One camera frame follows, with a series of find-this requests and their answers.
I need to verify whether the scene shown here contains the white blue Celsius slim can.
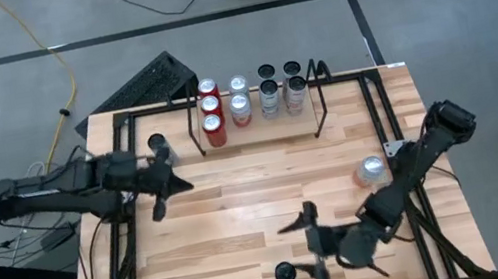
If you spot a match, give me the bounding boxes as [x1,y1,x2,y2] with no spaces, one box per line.
[145,130,181,170]

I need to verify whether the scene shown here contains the white charger cable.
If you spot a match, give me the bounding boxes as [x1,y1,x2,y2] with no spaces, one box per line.
[25,159,49,178]

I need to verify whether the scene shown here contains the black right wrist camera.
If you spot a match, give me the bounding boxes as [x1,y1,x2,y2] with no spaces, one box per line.
[339,222,382,270]

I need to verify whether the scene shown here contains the dark red beverage can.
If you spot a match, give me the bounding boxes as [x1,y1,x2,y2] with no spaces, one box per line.
[200,111,230,151]

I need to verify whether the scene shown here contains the black aluminium table frame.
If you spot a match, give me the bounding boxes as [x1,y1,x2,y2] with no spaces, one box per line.
[38,51,498,279]

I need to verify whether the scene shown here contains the white and coral beverage can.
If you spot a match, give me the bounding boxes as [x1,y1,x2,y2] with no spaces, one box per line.
[349,153,388,191]
[225,73,251,98]

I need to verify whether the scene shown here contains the white red Celsius slim can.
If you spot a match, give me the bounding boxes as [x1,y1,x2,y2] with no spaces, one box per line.
[271,260,299,279]

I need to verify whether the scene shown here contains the black perforated wedge stand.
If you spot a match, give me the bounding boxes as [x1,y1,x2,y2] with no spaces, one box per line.
[64,46,206,141]

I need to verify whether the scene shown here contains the yellow extension cable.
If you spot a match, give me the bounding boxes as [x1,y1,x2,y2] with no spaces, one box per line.
[0,0,91,176]

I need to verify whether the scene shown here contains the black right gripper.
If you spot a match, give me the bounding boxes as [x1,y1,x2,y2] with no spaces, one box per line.
[272,194,355,279]

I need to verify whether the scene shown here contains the black power brick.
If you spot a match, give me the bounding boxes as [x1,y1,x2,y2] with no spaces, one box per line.
[37,221,79,252]

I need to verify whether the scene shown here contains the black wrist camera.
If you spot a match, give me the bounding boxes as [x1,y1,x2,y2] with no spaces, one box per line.
[103,148,141,183]
[339,222,382,270]

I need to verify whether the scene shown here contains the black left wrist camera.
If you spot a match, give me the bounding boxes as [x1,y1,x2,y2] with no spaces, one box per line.
[103,148,141,183]

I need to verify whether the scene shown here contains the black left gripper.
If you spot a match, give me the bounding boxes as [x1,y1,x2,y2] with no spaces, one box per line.
[128,141,200,225]

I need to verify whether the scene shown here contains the raspberry lime sparkling water can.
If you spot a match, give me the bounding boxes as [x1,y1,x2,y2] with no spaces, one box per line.
[226,91,256,130]

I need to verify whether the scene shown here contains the red Coca-Cola can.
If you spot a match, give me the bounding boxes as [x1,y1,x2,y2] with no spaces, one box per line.
[196,77,222,101]
[197,93,224,118]

